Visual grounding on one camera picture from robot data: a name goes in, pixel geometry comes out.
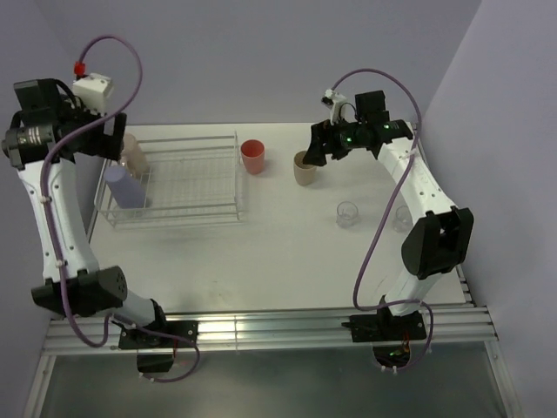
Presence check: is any red plastic cup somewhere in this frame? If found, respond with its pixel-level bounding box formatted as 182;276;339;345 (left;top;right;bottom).
240;139;265;175

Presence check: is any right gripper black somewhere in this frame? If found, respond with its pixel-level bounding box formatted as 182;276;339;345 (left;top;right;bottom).
302;113;366;167

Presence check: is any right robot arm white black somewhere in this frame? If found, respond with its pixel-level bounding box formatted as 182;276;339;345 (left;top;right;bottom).
304;89;473;340

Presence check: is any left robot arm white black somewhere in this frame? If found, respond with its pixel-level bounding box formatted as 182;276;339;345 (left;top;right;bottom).
2;73;170;347

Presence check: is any beige plastic cup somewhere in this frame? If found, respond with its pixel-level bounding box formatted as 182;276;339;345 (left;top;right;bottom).
293;151;317;186

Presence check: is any clear acrylic dish rack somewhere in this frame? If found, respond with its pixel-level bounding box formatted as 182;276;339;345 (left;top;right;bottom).
95;131;243;230

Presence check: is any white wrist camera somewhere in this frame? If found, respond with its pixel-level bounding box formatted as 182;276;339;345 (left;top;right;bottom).
71;73;114;116
321;89;348;125

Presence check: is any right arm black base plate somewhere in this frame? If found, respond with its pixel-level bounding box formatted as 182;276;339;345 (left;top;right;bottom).
341;308;427;343

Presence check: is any clear glass far right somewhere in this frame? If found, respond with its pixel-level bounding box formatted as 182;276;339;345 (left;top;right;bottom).
393;206;413;233

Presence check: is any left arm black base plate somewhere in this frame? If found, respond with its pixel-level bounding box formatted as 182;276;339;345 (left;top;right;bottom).
118;320;199;350

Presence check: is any purple plastic cup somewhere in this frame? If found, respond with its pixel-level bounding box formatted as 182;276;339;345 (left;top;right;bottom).
104;165;151;209

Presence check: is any aluminium mounting rail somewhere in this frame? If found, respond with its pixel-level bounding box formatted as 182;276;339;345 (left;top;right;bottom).
42;291;498;356

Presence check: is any clear glass near centre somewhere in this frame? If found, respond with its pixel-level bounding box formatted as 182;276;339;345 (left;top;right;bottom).
336;201;359;228

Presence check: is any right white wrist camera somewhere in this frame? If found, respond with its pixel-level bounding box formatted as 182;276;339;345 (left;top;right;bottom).
321;89;348;125

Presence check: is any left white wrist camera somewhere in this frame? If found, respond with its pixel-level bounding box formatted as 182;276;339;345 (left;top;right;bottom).
71;73;114;116

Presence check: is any pink ceramic mug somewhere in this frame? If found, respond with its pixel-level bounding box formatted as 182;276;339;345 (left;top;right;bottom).
118;133;149;179

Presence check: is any clear glass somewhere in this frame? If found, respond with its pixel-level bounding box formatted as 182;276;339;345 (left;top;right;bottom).
393;206;413;233
336;201;359;228

